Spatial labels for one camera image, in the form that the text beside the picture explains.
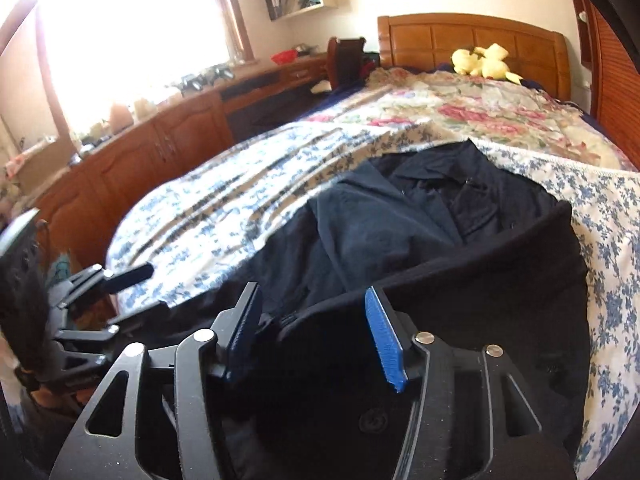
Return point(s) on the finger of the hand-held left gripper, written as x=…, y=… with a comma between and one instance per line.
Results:
x=135, y=319
x=125, y=277

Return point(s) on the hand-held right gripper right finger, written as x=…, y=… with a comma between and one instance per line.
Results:
x=385, y=345

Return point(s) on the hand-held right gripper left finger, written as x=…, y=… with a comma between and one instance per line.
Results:
x=245, y=332

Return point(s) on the black coat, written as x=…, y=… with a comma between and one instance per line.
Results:
x=450, y=280

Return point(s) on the wooden desk cabinet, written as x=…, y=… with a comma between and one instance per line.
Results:
x=140, y=160

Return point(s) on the blue floral bedspread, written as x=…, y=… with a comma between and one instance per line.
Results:
x=225, y=200

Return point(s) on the pink floral blanket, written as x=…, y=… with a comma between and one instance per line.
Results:
x=475, y=105

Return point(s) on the wood framed window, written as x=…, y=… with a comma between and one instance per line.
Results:
x=140, y=20

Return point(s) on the red basket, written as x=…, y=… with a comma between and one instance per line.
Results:
x=284, y=57

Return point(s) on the wooden chair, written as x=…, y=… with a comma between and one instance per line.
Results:
x=345, y=60

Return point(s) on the yellow plush toy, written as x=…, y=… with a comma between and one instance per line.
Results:
x=480, y=62

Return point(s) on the wooden headboard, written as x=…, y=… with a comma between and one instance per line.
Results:
x=430, y=40

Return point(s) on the row of books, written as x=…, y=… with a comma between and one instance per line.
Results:
x=287, y=2

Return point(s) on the wooden louvred wardrobe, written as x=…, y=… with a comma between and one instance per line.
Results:
x=620, y=85

